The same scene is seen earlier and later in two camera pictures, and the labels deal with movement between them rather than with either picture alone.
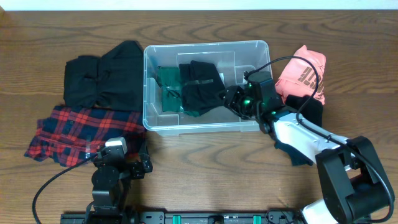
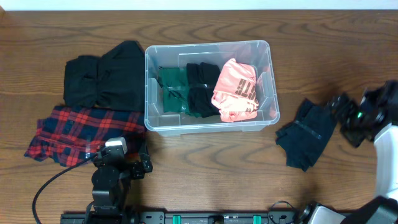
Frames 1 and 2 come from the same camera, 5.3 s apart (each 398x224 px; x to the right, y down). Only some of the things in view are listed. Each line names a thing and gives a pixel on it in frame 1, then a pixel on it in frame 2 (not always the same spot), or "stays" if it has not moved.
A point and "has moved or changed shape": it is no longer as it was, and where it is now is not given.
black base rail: (191, 217) stays
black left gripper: (140, 165) stays
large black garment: (114, 80) stays
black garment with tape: (201, 86) has moved or changed shape
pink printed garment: (298, 77) -> (235, 92)
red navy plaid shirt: (71, 134) stays
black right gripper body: (245, 102) -> (355, 122)
